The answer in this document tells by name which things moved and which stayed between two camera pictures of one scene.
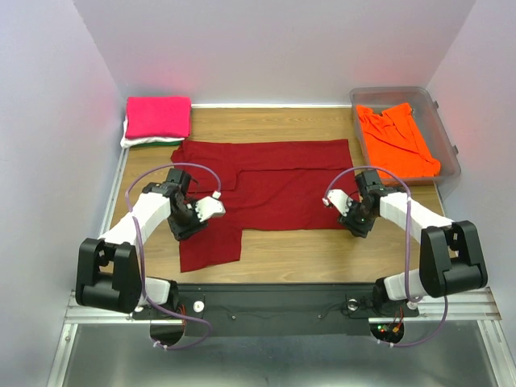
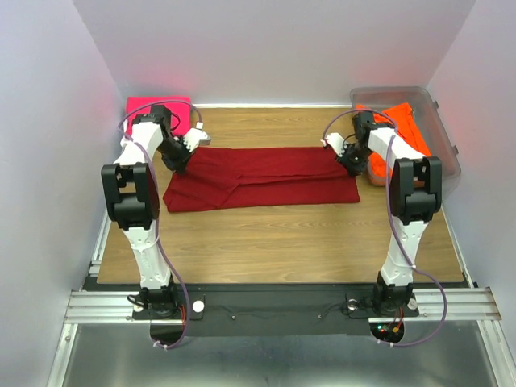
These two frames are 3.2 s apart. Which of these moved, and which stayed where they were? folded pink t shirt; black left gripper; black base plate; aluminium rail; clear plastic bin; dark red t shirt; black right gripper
Moved: black left gripper; dark red t shirt; black right gripper
Stayed: folded pink t shirt; clear plastic bin; aluminium rail; black base plate
